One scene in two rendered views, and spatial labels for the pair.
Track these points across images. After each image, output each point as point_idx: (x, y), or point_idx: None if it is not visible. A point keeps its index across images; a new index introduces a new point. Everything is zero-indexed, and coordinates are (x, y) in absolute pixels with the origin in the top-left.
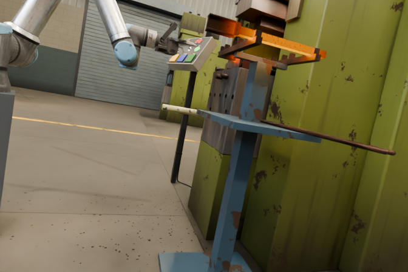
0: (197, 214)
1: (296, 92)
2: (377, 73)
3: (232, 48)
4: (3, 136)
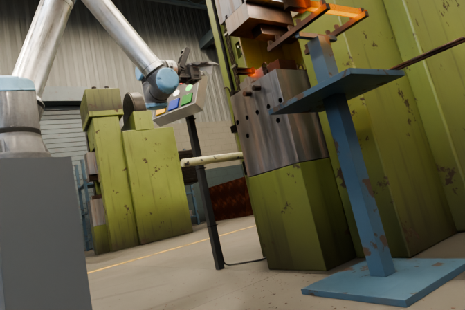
0: (293, 259)
1: (342, 68)
2: (389, 37)
3: (290, 31)
4: (73, 212)
